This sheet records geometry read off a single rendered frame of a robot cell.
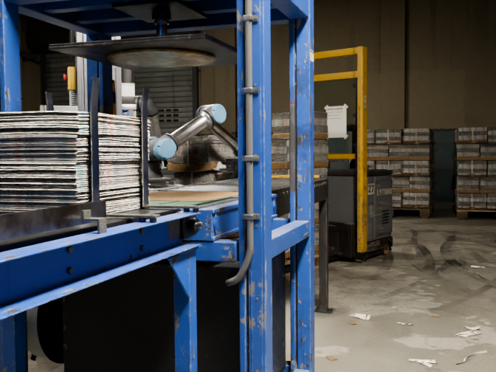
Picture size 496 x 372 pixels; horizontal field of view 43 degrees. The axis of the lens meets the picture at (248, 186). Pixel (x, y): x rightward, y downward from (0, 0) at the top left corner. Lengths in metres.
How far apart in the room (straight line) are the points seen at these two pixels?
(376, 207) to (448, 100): 5.43
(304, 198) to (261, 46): 0.76
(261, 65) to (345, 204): 3.98
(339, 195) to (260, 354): 3.95
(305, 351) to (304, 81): 1.02
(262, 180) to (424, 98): 9.27
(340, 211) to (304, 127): 3.40
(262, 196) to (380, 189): 4.07
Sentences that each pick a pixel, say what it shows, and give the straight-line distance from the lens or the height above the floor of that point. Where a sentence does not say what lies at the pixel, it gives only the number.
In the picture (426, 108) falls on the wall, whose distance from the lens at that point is 10.94.
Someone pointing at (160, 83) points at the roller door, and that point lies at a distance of 12.13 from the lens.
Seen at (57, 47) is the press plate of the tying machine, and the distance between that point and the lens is 2.16.
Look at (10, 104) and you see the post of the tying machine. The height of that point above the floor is 1.12.
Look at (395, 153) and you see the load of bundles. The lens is 9.31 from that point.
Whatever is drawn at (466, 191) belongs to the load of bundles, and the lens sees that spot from 9.23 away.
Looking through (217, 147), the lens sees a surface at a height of 1.00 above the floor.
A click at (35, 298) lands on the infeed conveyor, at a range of 1.16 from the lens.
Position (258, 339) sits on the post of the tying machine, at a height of 0.42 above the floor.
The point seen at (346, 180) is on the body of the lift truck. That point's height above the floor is 0.70.
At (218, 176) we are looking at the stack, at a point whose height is 0.80.
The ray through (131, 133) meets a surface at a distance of 1.74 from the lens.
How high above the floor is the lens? 0.95
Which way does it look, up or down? 3 degrees down
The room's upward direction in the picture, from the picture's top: straight up
